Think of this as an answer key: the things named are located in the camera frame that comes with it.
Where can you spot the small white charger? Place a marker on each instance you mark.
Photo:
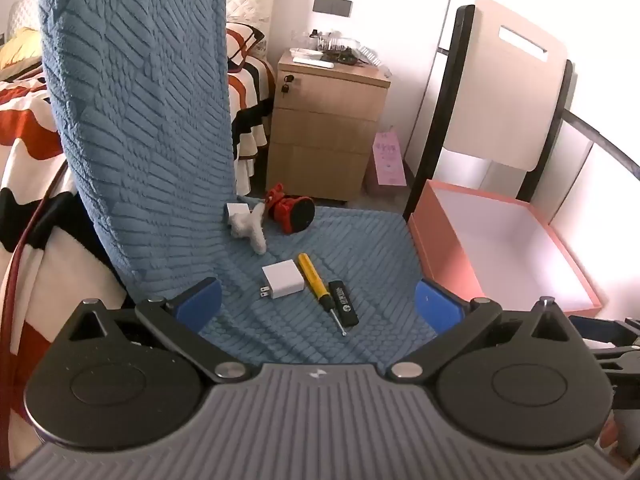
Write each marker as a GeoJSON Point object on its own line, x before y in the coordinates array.
{"type": "Point", "coordinates": [237, 211]}

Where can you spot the person's right hand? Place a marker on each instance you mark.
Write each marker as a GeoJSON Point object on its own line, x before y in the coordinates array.
{"type": "Point", "coordinates": [609, 434]}

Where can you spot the blue textured blanket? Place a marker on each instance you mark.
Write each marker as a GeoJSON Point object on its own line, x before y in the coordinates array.
{"type": "Point", "coordinates": [140, 110]}

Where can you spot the grey wall switch panel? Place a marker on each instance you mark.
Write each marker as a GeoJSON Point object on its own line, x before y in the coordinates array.
{"type": "Point", "coordinates": [332, 5]}

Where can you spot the yellow screwdriver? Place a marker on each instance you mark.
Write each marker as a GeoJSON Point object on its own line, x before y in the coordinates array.
{"type": "Point", "coordinates": [310, 275]}

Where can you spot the beige chair with black frame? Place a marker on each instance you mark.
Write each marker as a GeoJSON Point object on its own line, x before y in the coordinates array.
{"type": "Point", "coordinates": [500, 95]}

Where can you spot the red and black toy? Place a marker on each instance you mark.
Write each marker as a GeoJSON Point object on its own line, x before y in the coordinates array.
{"type": "Point", "coordinates": [292, 210]}

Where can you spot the white plush toy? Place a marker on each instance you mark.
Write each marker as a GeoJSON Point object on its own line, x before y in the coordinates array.
{"type": "Point", "coordinates": [250, 232]}

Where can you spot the pink paper bag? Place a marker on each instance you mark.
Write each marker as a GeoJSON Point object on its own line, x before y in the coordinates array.
{"type": "Point", "coordinates": [387, 160]}

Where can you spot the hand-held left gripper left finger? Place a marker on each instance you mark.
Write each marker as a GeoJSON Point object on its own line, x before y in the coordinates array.
{"type": "Point", "coordinates": [200, 300]}

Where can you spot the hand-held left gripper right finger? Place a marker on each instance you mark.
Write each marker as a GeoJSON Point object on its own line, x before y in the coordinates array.
{"type": "Point", "coordinates": [440, 305]}

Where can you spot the black flash drive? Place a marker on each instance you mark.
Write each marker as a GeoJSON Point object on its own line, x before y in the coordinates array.
{"type": "Point", "coordinates": [342, 302]}

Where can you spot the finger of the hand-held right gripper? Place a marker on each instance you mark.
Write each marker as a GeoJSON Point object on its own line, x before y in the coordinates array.
{"type": "Point", "coordinates": [595, 329]}
{"type": "Point", "coordinates": [620, 360]}

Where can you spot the black metal bar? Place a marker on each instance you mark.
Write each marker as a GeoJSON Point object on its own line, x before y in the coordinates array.
{"type": "Point", "coordinates": [605, 140]}

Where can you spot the large white charger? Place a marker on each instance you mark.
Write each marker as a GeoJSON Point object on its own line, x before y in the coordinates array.
{"type": "Point", "coordinates": [282, 277]}

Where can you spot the pink cardboard box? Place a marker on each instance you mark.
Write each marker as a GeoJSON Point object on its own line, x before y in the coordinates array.
{"type": "Point", "coordinates": [500, 240]}

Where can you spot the wooden bedside cabinet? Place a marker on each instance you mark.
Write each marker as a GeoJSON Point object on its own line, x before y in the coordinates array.
{"type": "Point", "coordinates": [325, 130]}

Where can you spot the striped bed blanket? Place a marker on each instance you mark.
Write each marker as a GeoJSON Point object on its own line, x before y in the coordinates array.
{"type": "Point", "coordinates": [30, 110]}

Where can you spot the yellow pillow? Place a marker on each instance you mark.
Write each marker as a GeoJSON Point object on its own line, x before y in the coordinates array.
{"type": "Point", "coordinates": [20, 45]}

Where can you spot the cabinet keys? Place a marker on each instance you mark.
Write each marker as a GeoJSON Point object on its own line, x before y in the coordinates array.
{"type": "Point", "coordinates": [287, 84]}

